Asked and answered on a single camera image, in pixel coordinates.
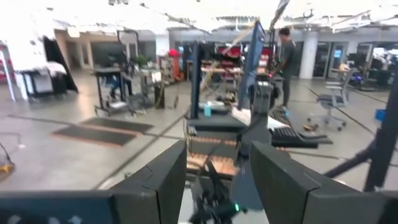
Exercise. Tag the small teal box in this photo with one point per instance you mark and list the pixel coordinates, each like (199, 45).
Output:
(207, 110)

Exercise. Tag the blue angled panel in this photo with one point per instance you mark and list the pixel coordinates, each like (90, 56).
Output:
(252, 62)

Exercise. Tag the grey office chair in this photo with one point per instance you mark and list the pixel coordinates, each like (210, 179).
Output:
(334, 99)

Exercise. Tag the black tripod stand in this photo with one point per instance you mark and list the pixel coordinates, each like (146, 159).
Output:
(384, 140)

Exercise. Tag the black wheeled cart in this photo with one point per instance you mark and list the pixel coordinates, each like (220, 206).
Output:
(109, 90)

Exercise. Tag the black slotted rack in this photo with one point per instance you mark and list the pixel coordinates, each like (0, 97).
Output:
(286, 133)

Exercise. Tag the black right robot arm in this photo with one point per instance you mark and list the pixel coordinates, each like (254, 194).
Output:
(214, 199)

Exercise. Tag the black round pole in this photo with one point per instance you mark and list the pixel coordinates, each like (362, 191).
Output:
(196, 81)

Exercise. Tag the blue plastic bin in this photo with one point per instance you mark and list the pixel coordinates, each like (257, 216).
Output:
(380, 115)

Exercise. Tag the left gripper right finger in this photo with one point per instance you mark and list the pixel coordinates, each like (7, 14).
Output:
(280, 183)

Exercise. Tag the black angled stand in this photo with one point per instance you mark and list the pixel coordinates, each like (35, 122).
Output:
(59, 56)

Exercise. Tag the dark rug red striped edges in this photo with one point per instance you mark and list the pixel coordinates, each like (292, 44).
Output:
(118, 124)
(93, 135)

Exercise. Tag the red shelving unit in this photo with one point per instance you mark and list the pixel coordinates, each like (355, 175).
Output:
(231, 59)

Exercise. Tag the black side table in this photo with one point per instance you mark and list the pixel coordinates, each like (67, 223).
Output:
(214, 123)

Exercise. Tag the standing person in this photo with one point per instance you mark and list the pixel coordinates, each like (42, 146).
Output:
(289, 59)

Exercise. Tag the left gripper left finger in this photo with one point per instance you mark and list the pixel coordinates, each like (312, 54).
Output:
(164, 183)

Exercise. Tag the green potted plant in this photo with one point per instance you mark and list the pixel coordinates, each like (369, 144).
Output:
(141, 59)

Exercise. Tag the white cloth heap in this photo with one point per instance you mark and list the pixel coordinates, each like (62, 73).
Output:
(56, 68)

